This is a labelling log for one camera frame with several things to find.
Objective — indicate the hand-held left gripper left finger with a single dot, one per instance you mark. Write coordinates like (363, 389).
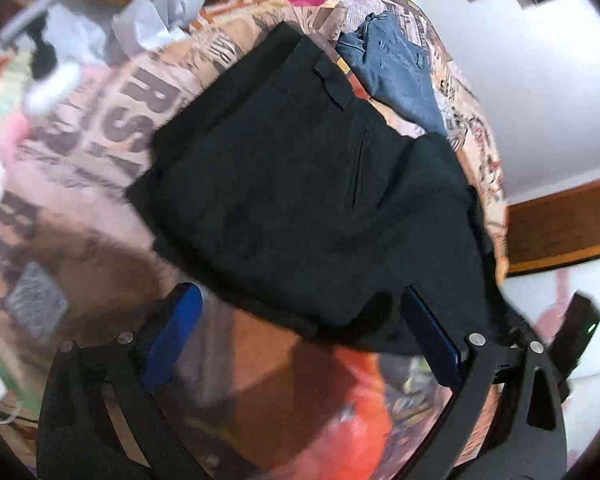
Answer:
(175, 330)

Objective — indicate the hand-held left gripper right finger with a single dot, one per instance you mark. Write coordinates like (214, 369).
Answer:
(432, 337)

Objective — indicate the black pants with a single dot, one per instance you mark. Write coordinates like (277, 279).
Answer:
(280, 200)

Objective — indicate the orange cloth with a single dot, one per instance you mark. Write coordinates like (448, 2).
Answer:
(350, 410)

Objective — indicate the printed blanket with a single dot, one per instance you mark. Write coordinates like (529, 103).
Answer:
(105, 125)

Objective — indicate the blue jeans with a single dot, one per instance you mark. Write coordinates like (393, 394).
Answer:
(395, 75)

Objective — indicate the black and white garment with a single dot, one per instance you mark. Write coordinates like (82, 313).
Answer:
(52, 87)

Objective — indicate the white crumpled cloth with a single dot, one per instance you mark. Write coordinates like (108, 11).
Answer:
(155, 10)

